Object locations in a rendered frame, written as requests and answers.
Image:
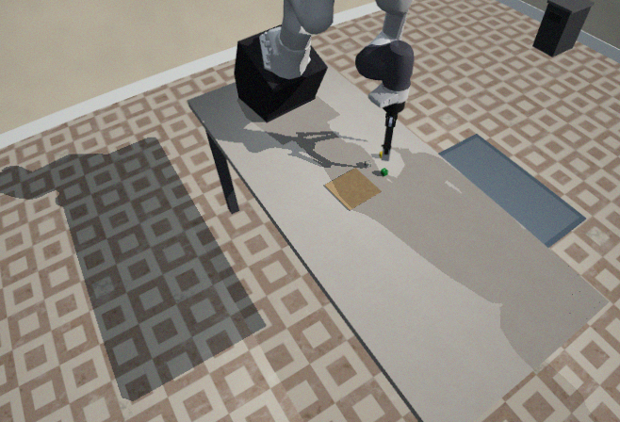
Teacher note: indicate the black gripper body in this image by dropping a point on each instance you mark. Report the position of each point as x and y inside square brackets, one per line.
[393, 110]

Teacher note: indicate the tan square mat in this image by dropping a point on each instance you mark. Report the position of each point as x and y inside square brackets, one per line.
[352, 188]

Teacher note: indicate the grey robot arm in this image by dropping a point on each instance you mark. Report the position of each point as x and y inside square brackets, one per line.
[387, 58]

